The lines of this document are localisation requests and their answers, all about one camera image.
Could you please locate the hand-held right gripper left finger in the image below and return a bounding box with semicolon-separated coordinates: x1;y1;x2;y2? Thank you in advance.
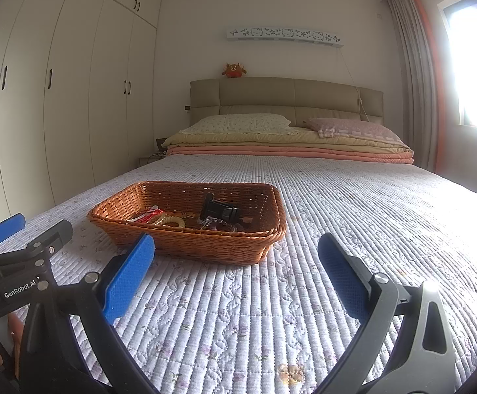
19;233;161;394

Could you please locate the beige padded headboard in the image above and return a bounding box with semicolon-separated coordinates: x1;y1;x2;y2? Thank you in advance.
189;76;385;129

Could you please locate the bedside table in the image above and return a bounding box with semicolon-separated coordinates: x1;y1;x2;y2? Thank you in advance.
137;151;168;168

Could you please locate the cream floral pillow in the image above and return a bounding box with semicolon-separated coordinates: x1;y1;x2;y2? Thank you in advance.
178;113;299;136

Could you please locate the pink pillow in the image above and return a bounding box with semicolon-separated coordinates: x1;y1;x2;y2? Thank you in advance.
303;117;402;141

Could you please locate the white wardrobe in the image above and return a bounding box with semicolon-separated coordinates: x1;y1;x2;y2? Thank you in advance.
0;0;162;232

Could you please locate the window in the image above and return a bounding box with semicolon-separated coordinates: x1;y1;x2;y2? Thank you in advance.
435;0;477;133

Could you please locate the cream coil bracelet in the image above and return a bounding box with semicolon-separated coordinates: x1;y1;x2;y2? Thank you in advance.
148;211;186;229

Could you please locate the floral quilted bedspread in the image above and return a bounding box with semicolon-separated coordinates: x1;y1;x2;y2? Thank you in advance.
0;154;477;394

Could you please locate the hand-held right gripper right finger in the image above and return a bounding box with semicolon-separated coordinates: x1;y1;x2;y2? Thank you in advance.
316;232;459;394

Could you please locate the clear bead bracelet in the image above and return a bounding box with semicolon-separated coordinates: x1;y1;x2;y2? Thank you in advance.
197;215;240;233

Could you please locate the black hair claw clip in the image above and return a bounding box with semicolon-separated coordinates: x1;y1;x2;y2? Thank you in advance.
200;191;243;225

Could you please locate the grey and orange curtain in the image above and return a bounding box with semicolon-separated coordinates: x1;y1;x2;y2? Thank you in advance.
385;0;449;174

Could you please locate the thin hanging cable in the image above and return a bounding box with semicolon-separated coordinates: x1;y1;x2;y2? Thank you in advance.
336;44;371;122

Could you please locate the brown wicker basket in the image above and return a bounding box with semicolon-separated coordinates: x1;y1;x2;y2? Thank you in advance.
87;181;287;265

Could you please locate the brown plush toy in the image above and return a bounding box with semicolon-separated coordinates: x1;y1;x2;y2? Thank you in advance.
221;62;248;79

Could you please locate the folded yellow blanket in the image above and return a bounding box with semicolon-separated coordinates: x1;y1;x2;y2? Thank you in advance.
162;127;412;151

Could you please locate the white carved wall shelf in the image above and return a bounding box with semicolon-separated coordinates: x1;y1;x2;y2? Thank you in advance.
226;27;344;46

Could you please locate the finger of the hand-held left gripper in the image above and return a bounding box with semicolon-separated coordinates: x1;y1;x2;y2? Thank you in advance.
0;213;27;257
24;219;74;265

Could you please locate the person's left hand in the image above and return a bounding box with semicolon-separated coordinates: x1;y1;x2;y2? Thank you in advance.
0;310;23;378

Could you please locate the red braided cord bracelet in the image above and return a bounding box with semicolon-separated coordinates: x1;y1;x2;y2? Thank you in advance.
134;207;164;223

